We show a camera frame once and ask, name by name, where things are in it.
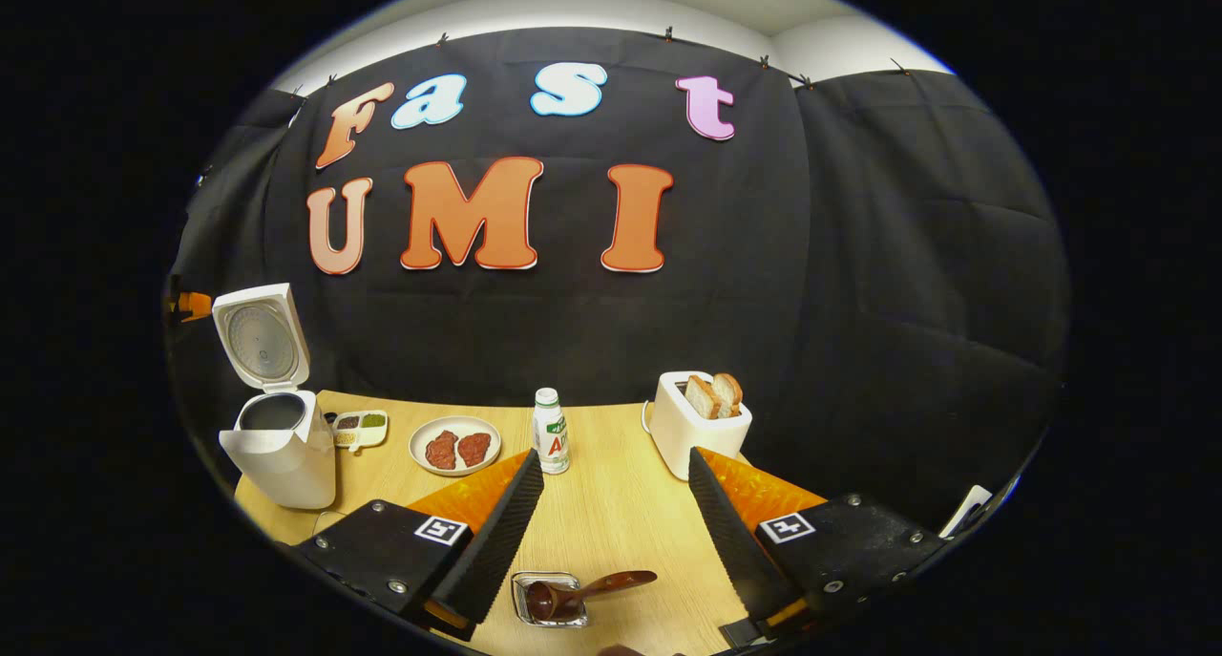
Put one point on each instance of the white rice cooker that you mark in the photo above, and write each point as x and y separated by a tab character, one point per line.
286	465

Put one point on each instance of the beige round plate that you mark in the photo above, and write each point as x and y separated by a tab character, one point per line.
477	425

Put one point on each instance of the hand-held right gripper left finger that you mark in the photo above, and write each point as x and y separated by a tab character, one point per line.
496	541

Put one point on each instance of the white divided seasoning tray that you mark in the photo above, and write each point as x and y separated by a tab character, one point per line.
374	438

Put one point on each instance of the white toaster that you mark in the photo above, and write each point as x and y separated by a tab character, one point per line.
687	441

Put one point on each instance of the white drink bottle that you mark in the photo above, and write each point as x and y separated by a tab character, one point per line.
551	446

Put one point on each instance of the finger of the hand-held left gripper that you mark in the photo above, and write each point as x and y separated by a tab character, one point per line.
194	306

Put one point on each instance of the metal chopstick holder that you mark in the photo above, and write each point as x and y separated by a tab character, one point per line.
518	599

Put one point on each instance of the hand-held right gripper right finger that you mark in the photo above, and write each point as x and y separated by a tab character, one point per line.
730	541

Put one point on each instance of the brown wooden spoon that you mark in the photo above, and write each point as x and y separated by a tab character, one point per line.
611	584

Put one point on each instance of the toast bread slice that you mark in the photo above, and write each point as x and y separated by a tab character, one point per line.
702	398
730	389

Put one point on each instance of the red meat piece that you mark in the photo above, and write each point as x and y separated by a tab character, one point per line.
474	449
441	451

